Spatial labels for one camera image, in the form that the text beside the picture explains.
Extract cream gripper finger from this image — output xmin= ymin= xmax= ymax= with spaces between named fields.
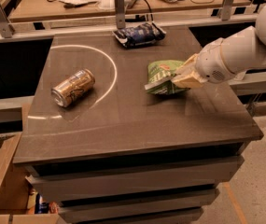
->
xmin=175 ymin=57 xmax=195 ymax=76
xmin=172 ymin=75 xmax=198 ymax=88

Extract green jalapeno chip bag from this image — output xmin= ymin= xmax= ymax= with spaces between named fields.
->
xmin=145 ymin=60 xmax=186 ymax=95

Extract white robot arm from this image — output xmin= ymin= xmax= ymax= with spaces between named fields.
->
xmin=172 ymin=5 xmax=266 ymax=89

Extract dark blue chip bag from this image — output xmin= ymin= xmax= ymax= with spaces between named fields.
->
xmin=113 ymin=22 xmax=166 ymax=49

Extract orange soda can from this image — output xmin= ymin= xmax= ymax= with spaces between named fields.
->
xmin=51 ymin=69 xmax=95 ymax=107

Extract grey drawer cabinet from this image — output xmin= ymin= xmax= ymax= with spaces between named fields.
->
xmin=14 ymin=27 xmax=262 ymax=224

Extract wooden background desk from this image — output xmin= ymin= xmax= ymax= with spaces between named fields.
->
xmin=7 ymin=0 xmax=252 ymax=23

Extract snack items in box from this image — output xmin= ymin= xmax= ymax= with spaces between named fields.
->
xmin=27 ymin=189 xmax=59 ymax=214

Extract cardboard box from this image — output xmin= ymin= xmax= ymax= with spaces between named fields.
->
xmin=0 ymin=133 xmax=59 ymax=224

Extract right metal bracket post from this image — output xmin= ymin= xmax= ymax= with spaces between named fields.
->
xmin=220 ymin=0 xmax=234 ymax=21

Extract middle metal bracket post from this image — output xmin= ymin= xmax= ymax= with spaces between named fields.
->
xmin=114 ymin=0 xmax=125 ymax=29

